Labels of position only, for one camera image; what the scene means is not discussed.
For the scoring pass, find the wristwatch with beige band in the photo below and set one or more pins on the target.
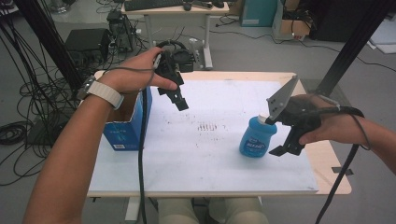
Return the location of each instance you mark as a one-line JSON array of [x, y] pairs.
[[106, 93]]

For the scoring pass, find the dark cabinet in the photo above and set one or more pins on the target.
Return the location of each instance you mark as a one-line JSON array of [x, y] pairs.
[[339, 18]]

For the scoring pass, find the black metal frame post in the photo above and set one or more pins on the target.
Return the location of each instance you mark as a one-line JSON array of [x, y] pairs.
[[46, 40], [355, 46]]

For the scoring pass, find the beige cloth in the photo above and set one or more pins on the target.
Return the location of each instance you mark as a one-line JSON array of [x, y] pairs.
[[177, 213]]

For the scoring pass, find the black computer mouse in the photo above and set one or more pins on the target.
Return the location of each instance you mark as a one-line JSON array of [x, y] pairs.
[[187, 6]]

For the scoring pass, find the person's right hand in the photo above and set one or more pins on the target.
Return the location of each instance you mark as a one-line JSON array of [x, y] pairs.
[[339, 129]]

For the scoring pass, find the blue plastic bottle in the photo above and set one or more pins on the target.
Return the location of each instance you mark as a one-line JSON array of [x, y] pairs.
[[255, 140]]

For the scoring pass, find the black equipment case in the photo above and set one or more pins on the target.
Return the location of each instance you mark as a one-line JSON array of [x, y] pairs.
[[87, 42]]

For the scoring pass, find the small dark object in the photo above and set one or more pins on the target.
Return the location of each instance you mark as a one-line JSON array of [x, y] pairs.
[[218, 4]]

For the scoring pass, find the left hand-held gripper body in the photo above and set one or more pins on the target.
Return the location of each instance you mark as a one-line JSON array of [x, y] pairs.
[[171, 67]]

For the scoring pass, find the white table leg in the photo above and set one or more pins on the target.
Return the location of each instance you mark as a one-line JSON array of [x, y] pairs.
[[132, 210]]

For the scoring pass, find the cream cloth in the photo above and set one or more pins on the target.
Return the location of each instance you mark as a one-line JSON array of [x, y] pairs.
[[239, 213]]

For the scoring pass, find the black tape strip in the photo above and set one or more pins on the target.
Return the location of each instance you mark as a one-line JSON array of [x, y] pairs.
[[342, 171]]

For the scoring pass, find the white foam sheets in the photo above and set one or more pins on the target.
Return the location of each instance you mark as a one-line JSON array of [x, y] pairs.
[[384, 37]]

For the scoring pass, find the person's left hand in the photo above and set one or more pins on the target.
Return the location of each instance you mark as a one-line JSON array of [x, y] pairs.
[[134, 76]]

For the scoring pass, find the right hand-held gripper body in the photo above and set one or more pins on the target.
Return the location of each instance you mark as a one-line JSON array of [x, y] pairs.
[[294, 119]]

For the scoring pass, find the teal carton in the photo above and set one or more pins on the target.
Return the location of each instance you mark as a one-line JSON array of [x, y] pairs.
[[258, 12]]

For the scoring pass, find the white table mat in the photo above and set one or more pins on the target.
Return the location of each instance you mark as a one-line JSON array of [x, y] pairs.
[[202, 161]]

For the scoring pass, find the brown cardboard box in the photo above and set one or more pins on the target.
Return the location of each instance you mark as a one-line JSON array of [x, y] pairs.
[[295, 28]]

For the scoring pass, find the black keyboard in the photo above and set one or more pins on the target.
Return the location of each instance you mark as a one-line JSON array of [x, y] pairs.
[[152, 4]]

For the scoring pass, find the blue cardboard box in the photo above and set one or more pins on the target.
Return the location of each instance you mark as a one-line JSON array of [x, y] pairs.
[[127, 135]]

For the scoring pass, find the light wooden desk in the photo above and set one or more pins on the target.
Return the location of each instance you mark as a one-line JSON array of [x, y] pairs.
[[149, 11]]

